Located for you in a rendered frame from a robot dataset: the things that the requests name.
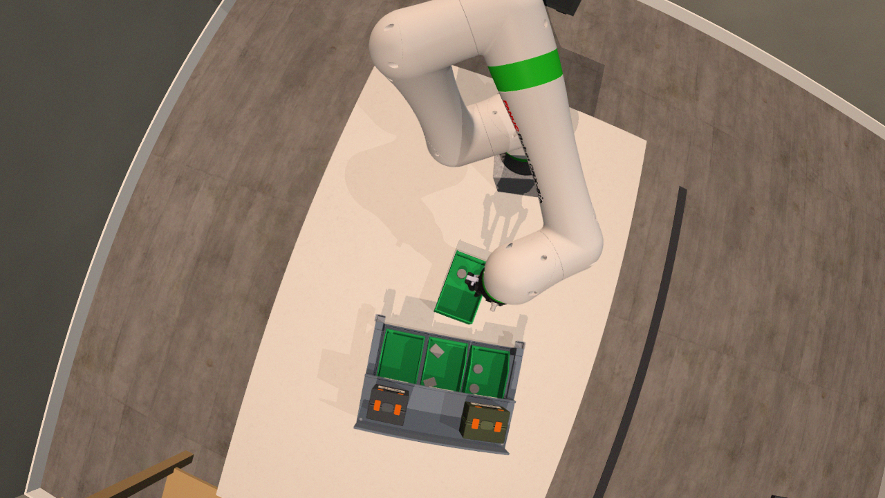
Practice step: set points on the green open-front bin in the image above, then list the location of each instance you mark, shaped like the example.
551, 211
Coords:
493, 379
401, 356
449, 369
456, 300

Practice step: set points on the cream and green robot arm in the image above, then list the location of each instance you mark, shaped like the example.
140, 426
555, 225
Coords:
414, 48

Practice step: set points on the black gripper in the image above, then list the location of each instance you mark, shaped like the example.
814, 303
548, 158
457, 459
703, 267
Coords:
472, 283

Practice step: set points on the grey storage shelf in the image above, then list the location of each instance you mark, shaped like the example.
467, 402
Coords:
433, 415

